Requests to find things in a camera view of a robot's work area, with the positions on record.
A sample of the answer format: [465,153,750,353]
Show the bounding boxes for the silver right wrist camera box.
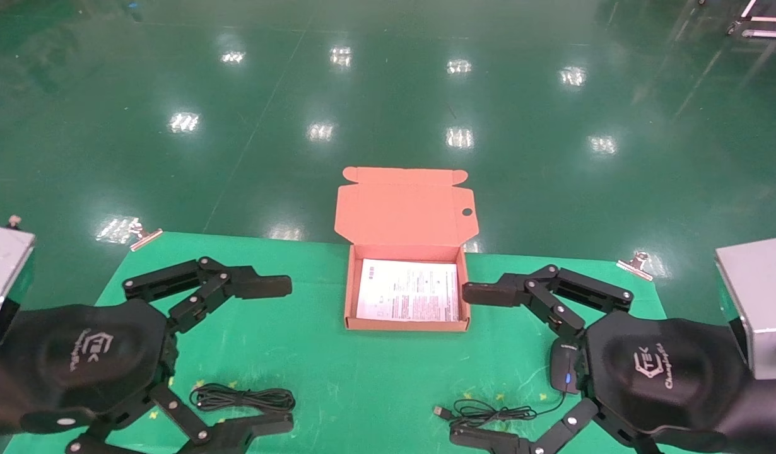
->
[715,238,776,381]

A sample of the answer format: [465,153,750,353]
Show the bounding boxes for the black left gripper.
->
[0,300,177,438]

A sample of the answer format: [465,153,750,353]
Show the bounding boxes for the black wired computer mouse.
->
[433,337,584,431]

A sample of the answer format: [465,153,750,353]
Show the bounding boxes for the white wheeled cart frame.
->
[726,0,776,40]

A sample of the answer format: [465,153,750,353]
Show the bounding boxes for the open brown cardboard box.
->
[334,166,480,332]

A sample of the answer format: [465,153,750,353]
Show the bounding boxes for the white printed instruction sheet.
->
[355,258,460,322]

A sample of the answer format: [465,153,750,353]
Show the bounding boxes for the green table mat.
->
[3,231,691,454]

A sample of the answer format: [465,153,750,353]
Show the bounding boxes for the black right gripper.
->
[580,310,755,437]

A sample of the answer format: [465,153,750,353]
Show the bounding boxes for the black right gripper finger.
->
[449,397,666,454]
[462,264,635,339]

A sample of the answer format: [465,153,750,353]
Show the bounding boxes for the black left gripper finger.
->
[122,256,293,335]
[66,383,295,454]

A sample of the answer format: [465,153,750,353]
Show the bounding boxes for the black data cable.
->
[190,382,297,414]

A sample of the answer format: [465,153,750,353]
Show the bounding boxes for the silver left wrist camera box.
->
[0,223,37,361]

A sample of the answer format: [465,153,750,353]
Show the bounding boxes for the metal binder clip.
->
[128,218,164,252]
[616,251,655,282]

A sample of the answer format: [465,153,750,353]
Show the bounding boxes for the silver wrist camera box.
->
[0,223,37,361]
[715,238,776,381]

